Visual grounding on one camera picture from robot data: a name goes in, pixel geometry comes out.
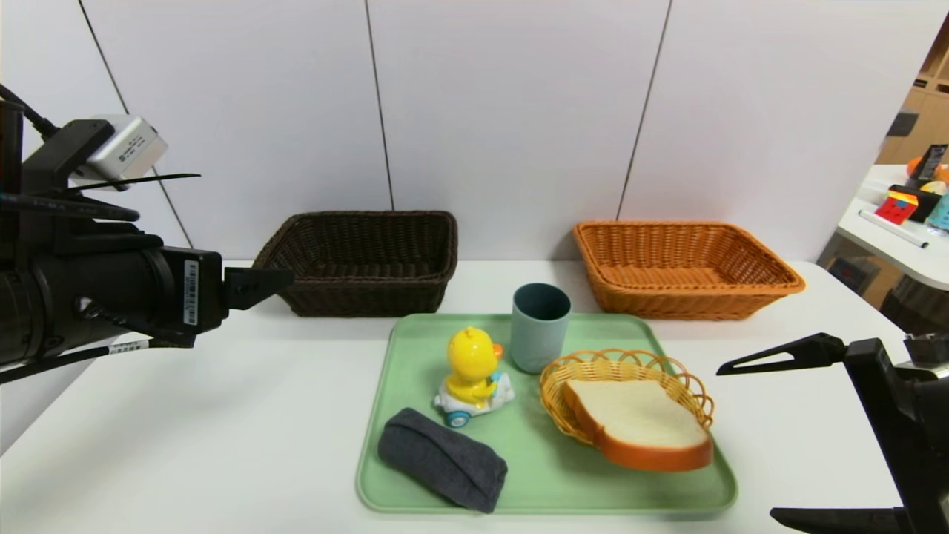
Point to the red puzzle cube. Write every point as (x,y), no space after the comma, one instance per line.
(894,210)

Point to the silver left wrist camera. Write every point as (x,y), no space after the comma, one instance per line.
(126,152)

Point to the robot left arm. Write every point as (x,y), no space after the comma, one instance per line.
(74,297)

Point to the yellow duck toy car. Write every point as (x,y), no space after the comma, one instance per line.
(471,360)

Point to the orange rectangular wicker basket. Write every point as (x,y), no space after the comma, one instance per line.
(667,304)

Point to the blue-grey plastic cup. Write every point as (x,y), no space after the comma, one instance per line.
(539,341)

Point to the dark grey fabric pouch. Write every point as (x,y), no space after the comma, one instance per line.
(445,460)

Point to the black remote control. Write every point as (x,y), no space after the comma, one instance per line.
(931,163)

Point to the black zip tie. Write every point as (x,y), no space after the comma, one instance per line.
(148,179)

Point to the white side table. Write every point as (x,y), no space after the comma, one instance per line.
(890,252)

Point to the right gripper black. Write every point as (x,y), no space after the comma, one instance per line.
(876,415)

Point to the white marker pen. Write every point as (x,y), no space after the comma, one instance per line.
(893,229)

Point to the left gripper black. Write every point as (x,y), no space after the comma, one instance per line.
(197,291)

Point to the light green plastic tray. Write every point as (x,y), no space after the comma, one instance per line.
(549,475)

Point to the wooden shelf unit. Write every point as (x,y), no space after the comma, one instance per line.
(927,126)

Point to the orange ball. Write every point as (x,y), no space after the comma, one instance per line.
(913,167)

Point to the small round yellow wicker basket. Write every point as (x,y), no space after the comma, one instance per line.
(593,367)

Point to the toy bread slice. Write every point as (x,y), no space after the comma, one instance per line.
(637,419)

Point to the small black box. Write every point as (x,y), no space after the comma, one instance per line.
(928,206)

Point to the teal patterned item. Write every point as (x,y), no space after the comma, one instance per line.
(941,213)

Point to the dark brown wicker basket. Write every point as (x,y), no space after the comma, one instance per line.
(356,297)

